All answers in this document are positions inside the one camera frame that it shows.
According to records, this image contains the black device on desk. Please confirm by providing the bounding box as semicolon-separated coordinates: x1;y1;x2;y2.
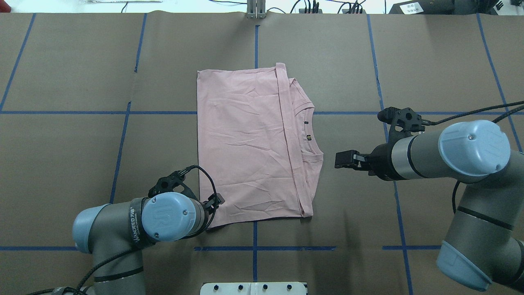
387;0;455;15

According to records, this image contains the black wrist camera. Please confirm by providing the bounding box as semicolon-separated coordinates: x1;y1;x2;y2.
148;169;198;200
377;107;425;144

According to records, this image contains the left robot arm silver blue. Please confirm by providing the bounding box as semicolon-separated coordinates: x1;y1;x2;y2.
72;192;225;295

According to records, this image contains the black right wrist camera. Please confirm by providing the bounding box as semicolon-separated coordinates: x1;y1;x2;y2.
377;107;425;144

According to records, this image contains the pink printed t-shirt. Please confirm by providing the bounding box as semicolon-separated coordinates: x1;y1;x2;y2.
196;62;324;228

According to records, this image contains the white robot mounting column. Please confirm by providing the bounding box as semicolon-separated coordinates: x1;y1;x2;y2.
200;281;309;295

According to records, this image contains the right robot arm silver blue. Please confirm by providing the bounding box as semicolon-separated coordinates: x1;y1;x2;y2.
334;120;523;293

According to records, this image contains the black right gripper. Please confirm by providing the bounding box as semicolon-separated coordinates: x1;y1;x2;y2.
334;143;394;181

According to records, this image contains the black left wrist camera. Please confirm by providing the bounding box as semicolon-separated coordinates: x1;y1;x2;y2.
148;169;198;200

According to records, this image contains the aluminium frame post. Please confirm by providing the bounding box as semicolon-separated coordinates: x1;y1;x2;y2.
246;0;267;19

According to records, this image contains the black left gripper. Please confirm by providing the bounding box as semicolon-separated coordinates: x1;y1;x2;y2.
203;193;225;212

